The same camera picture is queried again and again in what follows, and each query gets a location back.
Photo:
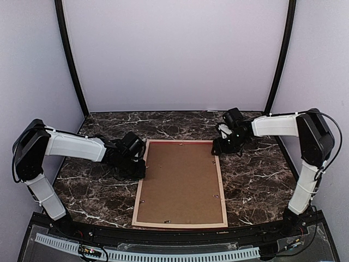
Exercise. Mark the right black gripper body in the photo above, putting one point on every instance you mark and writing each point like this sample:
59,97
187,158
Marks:
232,146

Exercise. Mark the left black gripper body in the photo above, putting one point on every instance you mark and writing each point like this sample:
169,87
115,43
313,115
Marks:
128,170

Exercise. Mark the brown cardboard backing board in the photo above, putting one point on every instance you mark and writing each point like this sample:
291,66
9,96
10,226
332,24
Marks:
180,183

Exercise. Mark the red wooden picture frame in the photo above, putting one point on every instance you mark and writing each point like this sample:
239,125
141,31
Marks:
136,213

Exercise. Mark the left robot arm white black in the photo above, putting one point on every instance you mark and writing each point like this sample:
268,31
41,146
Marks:
39,142

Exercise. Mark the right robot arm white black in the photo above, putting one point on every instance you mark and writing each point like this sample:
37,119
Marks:
316,142

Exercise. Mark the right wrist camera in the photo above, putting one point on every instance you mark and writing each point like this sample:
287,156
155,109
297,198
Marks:
223,130

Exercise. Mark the black front rail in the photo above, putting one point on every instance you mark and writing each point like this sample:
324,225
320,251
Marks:
109,236

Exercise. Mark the white slotted cable duct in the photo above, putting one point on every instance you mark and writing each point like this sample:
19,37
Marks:
142,253

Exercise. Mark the right black corner post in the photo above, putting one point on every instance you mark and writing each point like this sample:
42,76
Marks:
291,10

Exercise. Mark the black corner post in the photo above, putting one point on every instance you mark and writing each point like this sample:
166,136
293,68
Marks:
291,10
69,57

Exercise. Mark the left black corner post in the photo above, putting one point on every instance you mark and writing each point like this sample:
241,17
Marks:
69,57

